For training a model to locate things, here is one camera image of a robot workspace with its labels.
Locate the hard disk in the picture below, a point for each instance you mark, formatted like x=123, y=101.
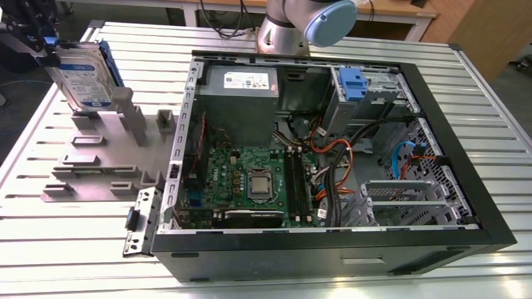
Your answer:
x=83, y=84

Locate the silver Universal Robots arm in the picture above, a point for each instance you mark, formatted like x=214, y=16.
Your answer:
x=283, y=37

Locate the metal disk bay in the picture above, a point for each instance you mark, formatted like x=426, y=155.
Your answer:
x=415, y=204

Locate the grey parts rack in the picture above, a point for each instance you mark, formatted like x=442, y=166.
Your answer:
x=113, y=155

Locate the green RAM stick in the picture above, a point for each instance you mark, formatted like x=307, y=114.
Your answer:
x=90, y=171

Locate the grey power supply unit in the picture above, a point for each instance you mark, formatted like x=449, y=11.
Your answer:
x=237, y=118

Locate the green motherboard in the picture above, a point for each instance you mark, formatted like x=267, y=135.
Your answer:
x=225, y=168

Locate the blue VGA port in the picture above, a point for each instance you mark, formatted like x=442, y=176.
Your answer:
x=197, y=199

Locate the CPU socket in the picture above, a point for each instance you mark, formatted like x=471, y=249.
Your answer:
x=259, y=170

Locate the silver CPU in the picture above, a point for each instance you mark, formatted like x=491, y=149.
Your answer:
x=261, y=186

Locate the blue drive latch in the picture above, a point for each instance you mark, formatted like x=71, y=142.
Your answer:
x=354, y=84

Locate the black RAM slot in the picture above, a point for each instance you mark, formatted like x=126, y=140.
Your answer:
x=291, y=185
x=306, y=185
x=297, y=185
x=301, y=185

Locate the black graphics card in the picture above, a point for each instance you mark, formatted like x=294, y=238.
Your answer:
x=254, y=218

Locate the metal optical drive cage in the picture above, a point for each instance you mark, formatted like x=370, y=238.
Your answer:
x=358, y=115

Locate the wooden desk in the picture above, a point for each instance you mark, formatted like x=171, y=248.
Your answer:
x=407, y=14

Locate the black open PC case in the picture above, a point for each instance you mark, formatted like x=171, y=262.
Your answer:
x=291, y=258

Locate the black office chair base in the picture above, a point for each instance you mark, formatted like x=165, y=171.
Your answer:
x=523, y=62

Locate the white metal desk frame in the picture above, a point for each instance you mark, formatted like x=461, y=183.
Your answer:
x=189, y=18

